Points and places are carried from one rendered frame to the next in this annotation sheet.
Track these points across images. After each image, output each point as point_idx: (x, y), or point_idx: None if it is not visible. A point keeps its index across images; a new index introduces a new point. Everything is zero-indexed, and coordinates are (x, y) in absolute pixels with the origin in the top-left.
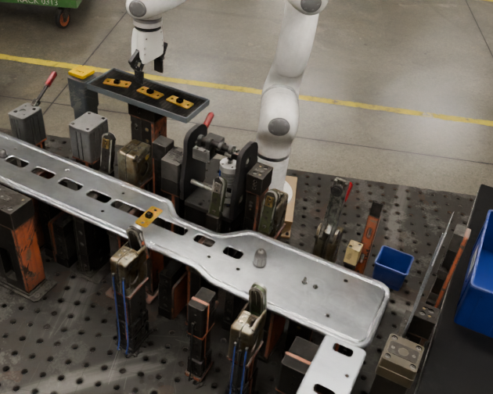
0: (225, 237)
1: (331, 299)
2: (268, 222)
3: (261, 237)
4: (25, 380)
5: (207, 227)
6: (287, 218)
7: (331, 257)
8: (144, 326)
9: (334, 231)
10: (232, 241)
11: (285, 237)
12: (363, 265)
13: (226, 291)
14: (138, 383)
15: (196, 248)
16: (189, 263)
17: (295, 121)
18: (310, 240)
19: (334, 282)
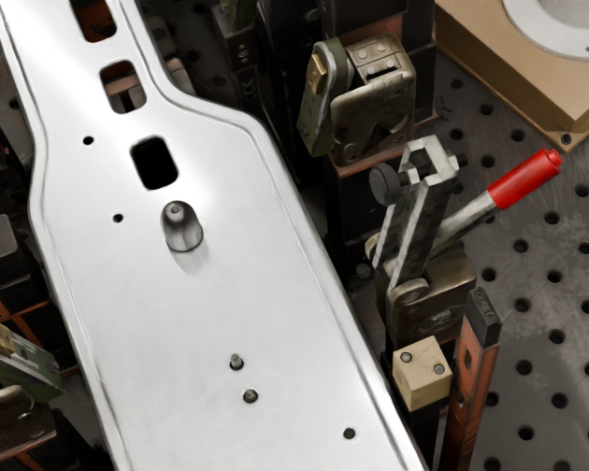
0: (179, 107)
1: (252, 460)
2: (312, 127)
3: (264, 160)
4: None
5: (219, 41)
6: (571, 102)
7: (400, 334)
8: (7, 194)
9: (396, 282)
10: (182, 131)
11: (555, 145)
12: (464, 417)
13: (42, 261)
14: None
15: (82, 101)
16: (33, 131)
17: None
18: None
19: (312, 418)
